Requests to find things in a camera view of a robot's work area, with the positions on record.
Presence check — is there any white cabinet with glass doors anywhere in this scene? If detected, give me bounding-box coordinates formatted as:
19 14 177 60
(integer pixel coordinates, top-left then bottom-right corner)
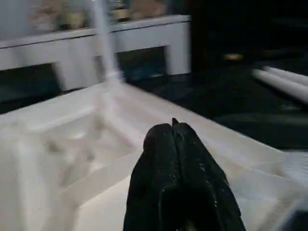
0 13 193 91

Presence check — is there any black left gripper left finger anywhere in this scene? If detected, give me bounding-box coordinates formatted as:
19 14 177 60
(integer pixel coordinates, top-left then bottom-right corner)
122 123 189 231

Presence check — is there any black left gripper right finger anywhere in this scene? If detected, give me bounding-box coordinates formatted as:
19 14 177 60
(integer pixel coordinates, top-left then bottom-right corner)
171 117 246 231

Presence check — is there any black backdrop cloth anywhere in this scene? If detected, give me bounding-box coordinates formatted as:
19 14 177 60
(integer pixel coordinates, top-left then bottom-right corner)
190 0 308 73

